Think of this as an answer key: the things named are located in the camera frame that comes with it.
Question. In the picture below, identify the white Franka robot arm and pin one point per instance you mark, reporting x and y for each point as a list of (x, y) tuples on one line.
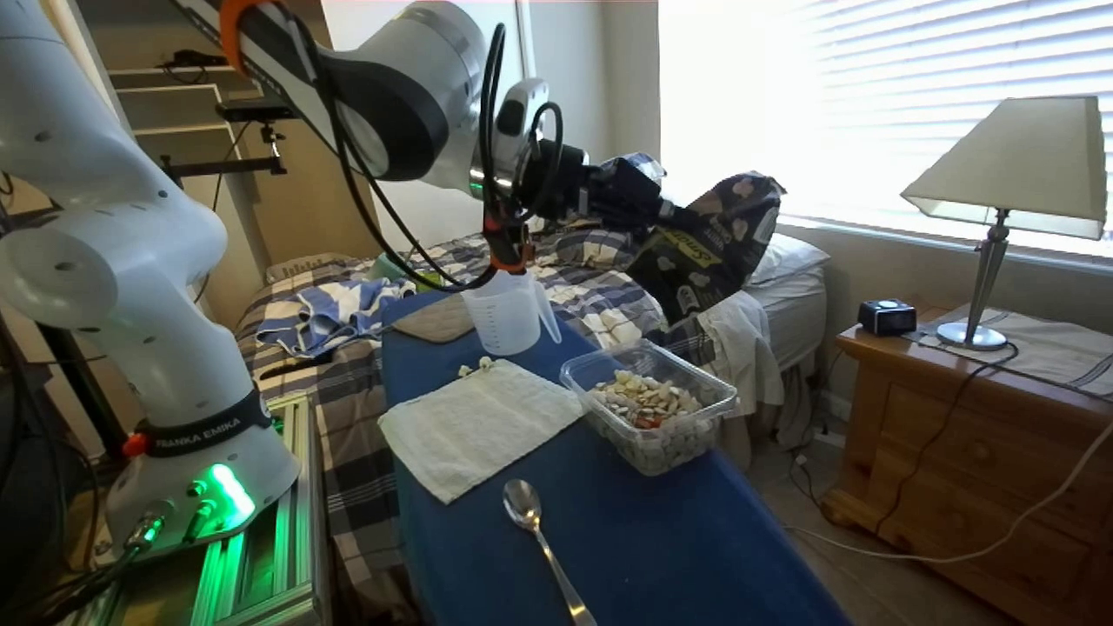
[(115, 255)]

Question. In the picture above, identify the blue crumpled garment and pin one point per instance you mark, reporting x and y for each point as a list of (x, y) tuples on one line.
[(336, 308)]

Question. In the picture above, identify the small black clock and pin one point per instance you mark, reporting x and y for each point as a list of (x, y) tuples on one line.
[(889, 318)]

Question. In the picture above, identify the papers on nightstand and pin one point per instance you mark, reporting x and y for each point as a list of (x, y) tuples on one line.
[(1046, 352)]

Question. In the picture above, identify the white window blinds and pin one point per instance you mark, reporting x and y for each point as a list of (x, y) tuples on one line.
[(926, 107)]

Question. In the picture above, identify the beige quilted pot holder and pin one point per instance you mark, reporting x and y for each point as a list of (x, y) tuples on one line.
[(433, 322)]

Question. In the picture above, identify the metal spoon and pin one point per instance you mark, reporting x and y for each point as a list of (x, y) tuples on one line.
[(523, 504)]

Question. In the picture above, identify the clear plastic measuring cup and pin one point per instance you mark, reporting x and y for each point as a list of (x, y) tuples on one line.
[(509, 318)]

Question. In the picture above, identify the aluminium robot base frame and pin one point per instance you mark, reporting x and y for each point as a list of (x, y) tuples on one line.
[(264, 567)]

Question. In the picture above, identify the black popcorn snack packet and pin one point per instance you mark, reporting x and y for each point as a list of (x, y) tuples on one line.
[(706, 248)]

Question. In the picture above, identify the clear rectangular plastic container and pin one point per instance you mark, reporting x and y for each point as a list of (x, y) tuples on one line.
[(647, 413)]

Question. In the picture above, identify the white closet shelf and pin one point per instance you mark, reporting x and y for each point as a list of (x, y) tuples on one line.
[(175, 74)]

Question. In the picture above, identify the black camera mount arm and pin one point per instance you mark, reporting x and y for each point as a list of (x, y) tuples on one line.
[(261, 114)]

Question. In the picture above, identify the blue ironing board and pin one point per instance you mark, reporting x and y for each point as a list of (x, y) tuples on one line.
[(647, 544)]

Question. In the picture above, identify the wooden nightstand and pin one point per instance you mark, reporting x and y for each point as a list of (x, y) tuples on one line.
[(985, 464)]

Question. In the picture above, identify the white cloth towel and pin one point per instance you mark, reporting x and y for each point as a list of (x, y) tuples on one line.
[(473, 429)]

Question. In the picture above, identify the loose popcorn piece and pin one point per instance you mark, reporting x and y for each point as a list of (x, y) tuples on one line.
[(486, 366), (466, 370)]

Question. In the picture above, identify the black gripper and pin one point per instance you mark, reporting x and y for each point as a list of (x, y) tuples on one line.
[(567, 184)]

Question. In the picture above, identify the table lamp with cream shade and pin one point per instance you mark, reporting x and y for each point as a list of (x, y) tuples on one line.
[(1010, 161)]

